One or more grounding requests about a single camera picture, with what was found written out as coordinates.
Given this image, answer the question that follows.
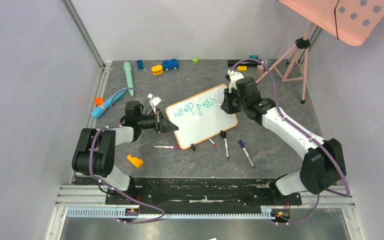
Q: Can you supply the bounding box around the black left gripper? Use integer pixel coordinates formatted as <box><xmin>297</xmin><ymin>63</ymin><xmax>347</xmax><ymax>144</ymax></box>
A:
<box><xmin>137</xmin><ymin>109</ymin><xmax>179</xmax><ymax>134</ymax></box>

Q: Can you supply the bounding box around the white board orange frame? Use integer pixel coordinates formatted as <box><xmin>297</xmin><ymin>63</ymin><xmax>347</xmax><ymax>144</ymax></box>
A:
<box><xmin>165</xmin><ymin>84</ymin><xmax>239</xmax><ymax>150</ymax></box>

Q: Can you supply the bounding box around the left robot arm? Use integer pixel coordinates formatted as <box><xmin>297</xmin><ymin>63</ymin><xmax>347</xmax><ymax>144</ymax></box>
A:
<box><xmin>72</xmin><ymin>100</ymin><xmax>179</xmax><ymax>204</ymax></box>

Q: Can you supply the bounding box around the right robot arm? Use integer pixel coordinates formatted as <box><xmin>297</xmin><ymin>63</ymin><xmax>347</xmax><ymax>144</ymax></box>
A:
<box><xmin>221</xmin><ymin>76</ymin><xmax>346</xmax><ymax>204</ymax></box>

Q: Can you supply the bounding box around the purple capped marker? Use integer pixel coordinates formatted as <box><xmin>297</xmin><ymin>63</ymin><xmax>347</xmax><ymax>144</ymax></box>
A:
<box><xmin>152</xmin><ymin>145</ymin><xmax>182</xmax><ymax>150</ymax></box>

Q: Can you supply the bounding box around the black capped marker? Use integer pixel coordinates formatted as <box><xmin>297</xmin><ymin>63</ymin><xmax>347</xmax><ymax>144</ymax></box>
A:
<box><xmin>223</xmin><ymin>137</ymin><xmax>230</xmax><ymax>159</ymax></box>

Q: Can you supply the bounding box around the yellow small brick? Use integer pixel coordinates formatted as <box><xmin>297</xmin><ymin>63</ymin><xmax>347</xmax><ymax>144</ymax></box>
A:
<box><xmin>237</xmin><ymin>65</ymin><xmax>248</xmax><ymax>72</ymax></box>

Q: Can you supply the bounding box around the black cylinder tube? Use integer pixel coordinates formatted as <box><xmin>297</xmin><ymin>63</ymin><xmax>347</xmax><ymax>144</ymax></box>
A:
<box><xmin>227</xmin><ymin>59</ymin><xmax>259</xmax><ymax>68</ymax></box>

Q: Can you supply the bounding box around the blue capped marker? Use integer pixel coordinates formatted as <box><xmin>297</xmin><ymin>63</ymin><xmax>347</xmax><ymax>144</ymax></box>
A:
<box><xmin>238</xmin><ymin>139</ymin><xmax>256</xmax><ymax>168</ymax></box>

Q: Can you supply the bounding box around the red capped marker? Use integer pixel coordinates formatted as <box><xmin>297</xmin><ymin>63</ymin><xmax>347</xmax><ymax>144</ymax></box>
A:
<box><xmin>208</xmin><ymin>138</ymin><xmax>216</xmax><ymax>146</ymax></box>

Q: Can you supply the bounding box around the tan wooden cube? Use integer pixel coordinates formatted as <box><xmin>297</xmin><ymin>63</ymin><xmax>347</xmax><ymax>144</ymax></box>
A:
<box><xmin>256</xmin><ymin>65</ymin><xmax>266</xmax><ymax>74</ymax></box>

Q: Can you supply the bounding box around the yellow toy wedge block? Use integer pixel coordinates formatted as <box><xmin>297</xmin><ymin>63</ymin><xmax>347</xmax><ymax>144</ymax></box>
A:
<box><xmin>126</xmin><ymin>155</ymin><xmax>144</xmax><ymax>169</ymax></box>

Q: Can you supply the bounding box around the clear small ball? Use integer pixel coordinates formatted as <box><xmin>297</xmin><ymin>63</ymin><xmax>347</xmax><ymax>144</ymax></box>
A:
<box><xmin>261</xmin><ymin>58</ymin><xmax>271</xmax><ymax>67</ymax></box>

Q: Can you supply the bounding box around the lime green cube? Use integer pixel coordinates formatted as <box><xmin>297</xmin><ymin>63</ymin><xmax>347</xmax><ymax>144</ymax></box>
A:
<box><xmin>192</xmin><ymin>58</ymin><xmax>199</xmax><ymax>65</ymax></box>

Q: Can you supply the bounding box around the yellow oval toy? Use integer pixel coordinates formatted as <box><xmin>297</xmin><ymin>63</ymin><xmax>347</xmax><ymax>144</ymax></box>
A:
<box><xmin>151</xmin><ymin>64</ymin><xmax>164</xmax><ymax>76</ymax></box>

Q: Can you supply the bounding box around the blue toy car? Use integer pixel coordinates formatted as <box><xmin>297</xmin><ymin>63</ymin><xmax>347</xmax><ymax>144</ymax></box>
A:
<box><xmin>162</xmin><ymin>58</ymin><xmax>180</xmax><ymax>71</ymax></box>

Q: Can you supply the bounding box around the dark blue small brick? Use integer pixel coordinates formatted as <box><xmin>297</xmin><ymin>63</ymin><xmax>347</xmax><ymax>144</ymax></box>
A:
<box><xmin>136</xmin><ymin>60</ymin><xmax>144</xmax><ymax>70</ymax></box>

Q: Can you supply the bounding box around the light blue toy pen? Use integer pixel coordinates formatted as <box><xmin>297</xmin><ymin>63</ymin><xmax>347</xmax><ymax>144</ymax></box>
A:
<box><xmin>90</xmin><ymin>87</ymin><xmax>127</xmax><ymax>119</ymax></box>

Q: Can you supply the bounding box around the mint green toy pen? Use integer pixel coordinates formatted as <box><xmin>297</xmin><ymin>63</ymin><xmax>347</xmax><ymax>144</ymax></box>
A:
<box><xmin>123</xmin><ymin>61</ymin><xmax>135</xmax><ymax>97</ymax></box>

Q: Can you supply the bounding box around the orange small toy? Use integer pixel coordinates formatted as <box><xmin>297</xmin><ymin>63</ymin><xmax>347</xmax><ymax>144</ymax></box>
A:
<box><xmin>94</xmin><ymin>97</ymin><xmax>105</xmax><ymax>106</ymax></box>

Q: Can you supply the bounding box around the pink tripod stand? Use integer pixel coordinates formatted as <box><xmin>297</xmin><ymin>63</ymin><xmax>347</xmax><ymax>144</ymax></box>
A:
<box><xmin>268</xmin><ymin>22</ymin><xmax>316</xmax><ymax>104</ymax></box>

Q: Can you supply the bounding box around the pink perforated panel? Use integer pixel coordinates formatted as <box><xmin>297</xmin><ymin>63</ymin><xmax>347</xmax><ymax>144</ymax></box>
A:
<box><xmin>279</xmin><ymin>0</ymin><xmax>384</xmax><ymax>46</ymax></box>

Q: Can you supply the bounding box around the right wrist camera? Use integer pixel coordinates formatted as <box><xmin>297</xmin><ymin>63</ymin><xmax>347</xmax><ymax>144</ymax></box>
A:
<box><xmin>226</xmin><ymin>69</ymin><xmax>244</xmax><ymax>93</ymax></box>

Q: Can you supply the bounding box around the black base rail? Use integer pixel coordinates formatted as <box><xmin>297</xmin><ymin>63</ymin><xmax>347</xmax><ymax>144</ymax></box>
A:
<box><xmin>79</xmin><ymin>177</ymin><xmax>308</xmax><ymax>215</ymax></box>

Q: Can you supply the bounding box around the white cable duct strip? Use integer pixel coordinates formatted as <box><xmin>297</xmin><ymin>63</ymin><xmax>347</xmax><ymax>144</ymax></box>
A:
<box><xmin>66</xmin><ymin>206</ymin><xmax>277</xmax><ymax>220</ymax></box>

